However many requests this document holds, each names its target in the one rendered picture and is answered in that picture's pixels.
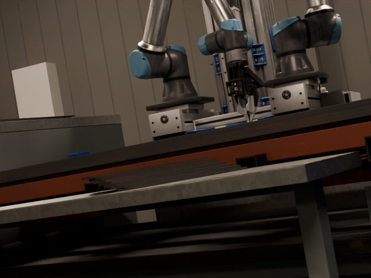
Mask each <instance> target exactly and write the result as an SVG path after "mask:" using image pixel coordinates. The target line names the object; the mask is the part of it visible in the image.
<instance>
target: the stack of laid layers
mask: <svg viewBox="0 0 371 278"><path fill-rule="evenodd" d="M365 116H371V98H369V99H364V100H359V101H353V102H350V103H344V104H339V105H334V106H328V107H325V108H319V109H314V110H309V111H303V112H300V113H294V114H289V115H283V116H278V117H273V118H269V119H264V120H258V121H253V122H248V123H244V124H239V125H234V126H228V127H223V128H219V129H214V130H209V131H203V132H197V133H192V134H188V135H183V136H178V137H172V138H167V139H164V140H158V141H153V142H148V143H142V144H139V145H133V146H128V147H123V148H117V149H112V150H108V151H103V152H98V153H92V154H87V155H83V156H78V157H72V158H67V159H62V160H58V161H53V162H47V163H42V164H37V165H31V166H28V167H22V168H17V169H12V170H6V171H3V172H0V184H2V183H8V182H12V181H17V180H23V179H29V178H35V177H41V176H44V175H50V174H56V173H62V172H68V171H72V170H77V169H83V168H89V167H95V166H99V165H105V164H110V163H116V162H122V161H128V160H131V159H137V158H143V157H149V156H155V155H158V154H164V153H170V152H176V151H181V150H185V149H191V148H197V147H203V146H208V145H214V144H218V143H224V142H230V141H236V140H241V139H245V138H251V137H257V136H263V135H269V134H272V133H278V132H284V131H289V130H295V129H301V128H305V127H310V126H316V125H322V124H328V123H332V122H338V121H343V120H349V119H355V118H359V117H365Z"/></svg>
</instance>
